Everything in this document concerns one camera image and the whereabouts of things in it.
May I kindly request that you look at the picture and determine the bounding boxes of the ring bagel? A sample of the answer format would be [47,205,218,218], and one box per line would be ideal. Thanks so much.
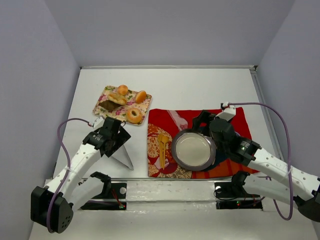
[126,107,143,124]

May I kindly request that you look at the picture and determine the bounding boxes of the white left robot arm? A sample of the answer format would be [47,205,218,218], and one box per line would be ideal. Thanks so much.
[30,117,131,234]

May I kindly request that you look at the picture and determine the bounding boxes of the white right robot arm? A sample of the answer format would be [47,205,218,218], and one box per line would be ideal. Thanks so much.
[192,110,320,222]

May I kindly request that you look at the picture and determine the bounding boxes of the dark chocolate bread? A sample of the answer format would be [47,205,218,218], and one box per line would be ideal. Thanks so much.
[98,100,121,112]

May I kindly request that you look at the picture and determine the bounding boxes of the round metal plate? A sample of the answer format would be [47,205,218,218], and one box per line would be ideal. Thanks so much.
[171,129,216,171]

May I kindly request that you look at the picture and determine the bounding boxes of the floral rectangular tray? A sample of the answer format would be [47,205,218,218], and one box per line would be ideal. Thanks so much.
[92,85,152,125]

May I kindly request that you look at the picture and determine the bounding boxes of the red patterned cloth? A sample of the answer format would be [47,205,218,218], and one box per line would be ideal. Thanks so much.
[147,109,258,179]

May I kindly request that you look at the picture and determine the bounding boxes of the pale twisted pastry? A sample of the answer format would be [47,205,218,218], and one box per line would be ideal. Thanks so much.
[107,92,127,106]

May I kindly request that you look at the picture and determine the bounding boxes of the yellow wooden fork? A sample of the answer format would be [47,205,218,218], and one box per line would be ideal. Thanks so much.
[158,134,169,169]

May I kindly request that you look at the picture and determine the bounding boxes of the round orange bun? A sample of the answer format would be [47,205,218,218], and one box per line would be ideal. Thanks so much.
[117,84,129,96]

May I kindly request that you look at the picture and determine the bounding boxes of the oval orange bun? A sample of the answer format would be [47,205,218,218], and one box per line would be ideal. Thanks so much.
[135,90,147,104]

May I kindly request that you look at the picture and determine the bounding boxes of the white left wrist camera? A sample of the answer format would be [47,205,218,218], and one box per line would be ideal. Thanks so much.
[88,116,105,129]

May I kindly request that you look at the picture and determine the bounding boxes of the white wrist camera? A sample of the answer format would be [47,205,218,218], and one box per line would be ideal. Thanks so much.
[215,102,236,122]
[88,116,105,129]

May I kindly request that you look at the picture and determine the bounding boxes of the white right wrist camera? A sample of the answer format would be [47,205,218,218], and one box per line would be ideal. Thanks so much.
[215,102,236,122]

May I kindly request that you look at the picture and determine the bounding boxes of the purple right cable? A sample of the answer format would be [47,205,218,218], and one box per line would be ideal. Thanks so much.
[227,101,294,221]

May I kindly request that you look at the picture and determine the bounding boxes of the purple cable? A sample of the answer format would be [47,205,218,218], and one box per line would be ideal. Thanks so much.
[46,117,94,234]
[227,101,294,221]

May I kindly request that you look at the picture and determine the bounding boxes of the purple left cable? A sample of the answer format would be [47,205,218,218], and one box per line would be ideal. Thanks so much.
[46,117,94,234]

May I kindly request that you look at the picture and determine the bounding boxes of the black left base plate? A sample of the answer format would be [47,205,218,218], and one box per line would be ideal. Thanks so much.
[80,182,127,211]

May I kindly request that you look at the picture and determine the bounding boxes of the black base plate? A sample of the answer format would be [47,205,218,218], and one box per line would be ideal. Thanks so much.
[80,182,127,211]
[213,181,263,210]

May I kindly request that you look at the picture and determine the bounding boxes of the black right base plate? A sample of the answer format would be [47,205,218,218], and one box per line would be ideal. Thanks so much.
[213,181,263,210]

